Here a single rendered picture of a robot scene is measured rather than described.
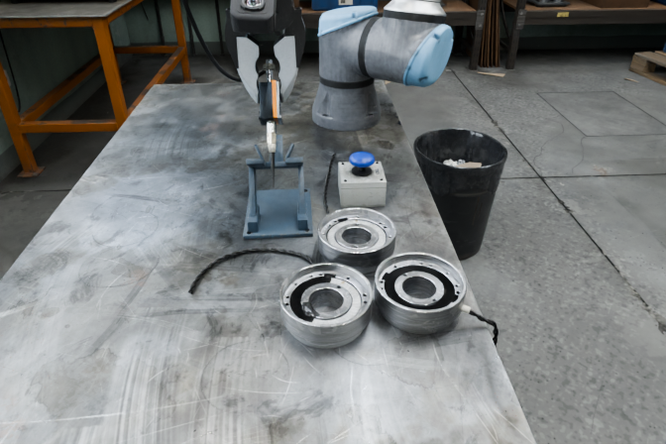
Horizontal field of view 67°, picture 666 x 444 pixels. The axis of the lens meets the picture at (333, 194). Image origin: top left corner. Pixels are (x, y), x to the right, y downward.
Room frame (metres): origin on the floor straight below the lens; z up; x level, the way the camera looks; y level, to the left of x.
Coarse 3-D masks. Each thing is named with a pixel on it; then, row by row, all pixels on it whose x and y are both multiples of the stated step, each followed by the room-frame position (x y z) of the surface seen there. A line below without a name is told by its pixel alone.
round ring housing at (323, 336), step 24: (312, 264) 0.47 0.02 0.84; (336, 264) 0.47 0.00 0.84; (288, 288) 0.44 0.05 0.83; (312, 288) 0.44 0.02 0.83; (336, 288) 0.44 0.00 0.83; (360, 288) 0.44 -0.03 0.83; (288, 312) 0.39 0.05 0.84; (336, 312) 0.40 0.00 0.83; (360, 312) 0.39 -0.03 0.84; (312, 336) 0.37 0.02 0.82; (336, 336) 0.37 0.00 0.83
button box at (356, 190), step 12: (348, 168) 0.71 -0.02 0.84; (372, 168) 0.71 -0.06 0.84; (348, 180) 0.67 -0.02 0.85; (360, 180) 0.67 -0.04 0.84; (372, 180) 0.67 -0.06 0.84; (384, 180) 0.67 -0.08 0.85; (348, 192) 0.66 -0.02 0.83; (360, 192) 0.66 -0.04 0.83; (372, 192) 0.66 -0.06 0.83; (384, 192) 0.66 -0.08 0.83; (348, 204) 0.66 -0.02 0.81; (360, 204) 0.66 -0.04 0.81; (372, 204) 0.66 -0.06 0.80; (384, 204) 0.66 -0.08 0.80
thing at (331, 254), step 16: (352, 208) 0.60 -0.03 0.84; (368, 208) 0.60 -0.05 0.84; (320, 224) 0.56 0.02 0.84; (352, 224) 0.57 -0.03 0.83; (384, 224) 0.57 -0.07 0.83; (320, 240) 0.53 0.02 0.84; (336, 240) 0.54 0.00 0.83; (352, 240) 0.57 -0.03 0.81; (368, 240) 0.56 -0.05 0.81; (336, 256) 0.50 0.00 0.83; (352, 256) 0.49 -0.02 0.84; (368, 256) 0.50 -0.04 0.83; (384, 256) 0.51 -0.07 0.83; (368, 272) 0.50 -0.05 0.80
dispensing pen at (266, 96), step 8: (264, 64) 0.64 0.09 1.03; (272, 64) 0.64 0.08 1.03; (272, 72) 0.64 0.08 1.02; (264, 88) 0.61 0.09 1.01; (272, 88) 0.61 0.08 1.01; (264, 96) 0.60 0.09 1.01; (272, 96) 0.60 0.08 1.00; (264, 104) 0.60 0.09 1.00; (272, 104) 0.60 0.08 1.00; (264, 112) 0.59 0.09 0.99; (272, 112) 0.59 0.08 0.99; (264, 120) 0.60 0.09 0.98; (272, 120) 0.60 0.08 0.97; (272, 128) 0.59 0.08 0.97; (272, 136) 0.59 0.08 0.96; (272, 144) 0.58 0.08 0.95; (272, 152) 0.58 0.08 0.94; (272, 160) 0.57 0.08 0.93; (272, 168) 0.57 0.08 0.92; (272, 176) 0.56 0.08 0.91
